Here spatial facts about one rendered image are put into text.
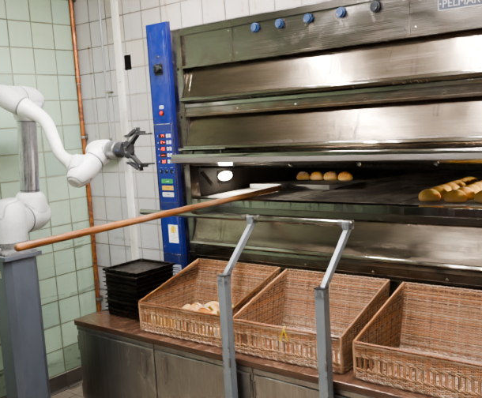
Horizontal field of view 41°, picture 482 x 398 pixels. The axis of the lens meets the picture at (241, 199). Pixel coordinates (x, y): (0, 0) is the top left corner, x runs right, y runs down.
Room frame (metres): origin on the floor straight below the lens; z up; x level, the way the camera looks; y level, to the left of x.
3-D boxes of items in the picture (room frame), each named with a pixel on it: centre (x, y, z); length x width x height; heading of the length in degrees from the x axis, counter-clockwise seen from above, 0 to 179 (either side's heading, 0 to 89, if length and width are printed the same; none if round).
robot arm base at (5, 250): (3.19, 1.19, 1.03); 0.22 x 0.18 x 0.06; 137
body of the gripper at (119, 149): (3.02, 0.52, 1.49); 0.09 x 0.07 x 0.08; 52
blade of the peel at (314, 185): (3.84, -0.39, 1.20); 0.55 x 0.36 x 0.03; 52
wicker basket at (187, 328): (3.12, 0.18, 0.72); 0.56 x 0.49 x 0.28; 52
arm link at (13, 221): (3.22, 1.17, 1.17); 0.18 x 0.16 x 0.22; 167
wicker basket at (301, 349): (2.75, -0.28, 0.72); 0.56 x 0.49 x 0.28; 53
